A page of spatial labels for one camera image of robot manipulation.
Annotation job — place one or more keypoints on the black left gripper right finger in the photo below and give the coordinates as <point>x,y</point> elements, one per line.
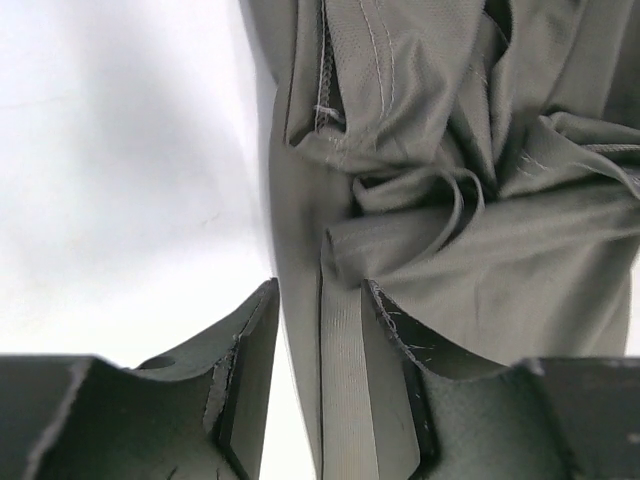
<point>440,411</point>

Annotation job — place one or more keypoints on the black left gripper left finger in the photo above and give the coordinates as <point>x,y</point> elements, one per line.
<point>196,411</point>

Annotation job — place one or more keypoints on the dark grey t shirt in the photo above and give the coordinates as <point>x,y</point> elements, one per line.
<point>477,160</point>

